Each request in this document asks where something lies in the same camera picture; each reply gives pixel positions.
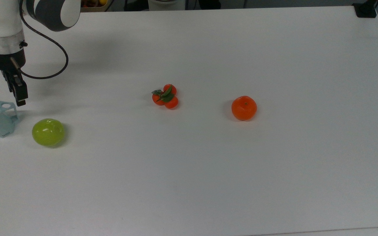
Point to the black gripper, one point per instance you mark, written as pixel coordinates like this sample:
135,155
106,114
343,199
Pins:
7,60

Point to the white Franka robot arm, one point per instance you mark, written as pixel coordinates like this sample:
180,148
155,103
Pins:
2,23

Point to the green apple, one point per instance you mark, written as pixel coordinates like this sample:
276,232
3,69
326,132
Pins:
48,132

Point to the yellow box with fruit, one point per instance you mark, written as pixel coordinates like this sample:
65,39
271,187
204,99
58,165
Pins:
94,4

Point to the small oranges cluster with leaves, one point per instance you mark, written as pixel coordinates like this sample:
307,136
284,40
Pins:
169,101

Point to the orange tangerine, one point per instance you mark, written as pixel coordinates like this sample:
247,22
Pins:
244,108

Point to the black pole clamp base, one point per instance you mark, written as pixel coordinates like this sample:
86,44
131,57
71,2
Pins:
365,9

